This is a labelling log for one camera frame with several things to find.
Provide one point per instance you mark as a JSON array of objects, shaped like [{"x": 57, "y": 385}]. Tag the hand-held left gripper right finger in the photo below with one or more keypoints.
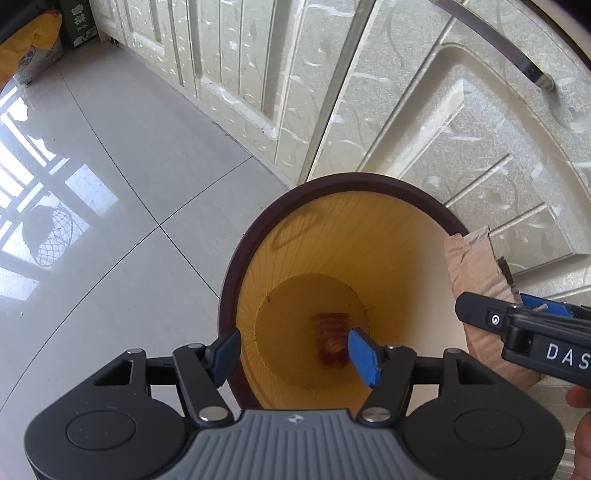
[{"x": 364, "y": 357}]

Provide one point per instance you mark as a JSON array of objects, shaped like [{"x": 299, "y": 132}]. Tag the yellow trash bin brown rim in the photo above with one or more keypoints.
[{"x": 323, "y": 240}]

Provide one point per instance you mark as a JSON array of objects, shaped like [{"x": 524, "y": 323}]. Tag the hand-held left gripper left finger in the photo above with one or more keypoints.
[{"x": 224, "y": 353}]

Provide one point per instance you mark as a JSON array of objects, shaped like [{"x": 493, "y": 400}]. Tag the brown wrapper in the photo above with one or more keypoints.
[{"x": 330, "y": 337}]

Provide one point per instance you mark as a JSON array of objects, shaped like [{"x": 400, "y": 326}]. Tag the green cardboard box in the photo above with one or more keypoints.
[{"x": 81, "y": 23}]

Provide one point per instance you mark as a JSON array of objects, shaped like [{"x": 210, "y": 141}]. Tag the person's right hand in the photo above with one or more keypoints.
[{"x": 584, "y": 457}]

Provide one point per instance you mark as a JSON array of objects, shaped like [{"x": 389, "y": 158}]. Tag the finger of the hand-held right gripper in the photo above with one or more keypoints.
[
  {"x": 480, "y": 311},
  {"x": 545, "y": 304}
]

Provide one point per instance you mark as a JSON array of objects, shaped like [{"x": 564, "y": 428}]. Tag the cream patterned cabinet door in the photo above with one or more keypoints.
[
  {"x": 277, "y": 64},
  {"x": 143, "y": 37}
]

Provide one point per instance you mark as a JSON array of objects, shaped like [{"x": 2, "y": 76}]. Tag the yellow and white bag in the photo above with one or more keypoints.
[{"x": 32, "y": 50}]

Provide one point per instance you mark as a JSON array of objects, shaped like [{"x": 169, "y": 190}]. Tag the brown cardboard piece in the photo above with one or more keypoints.
[{"x": 475, "y": 272}]

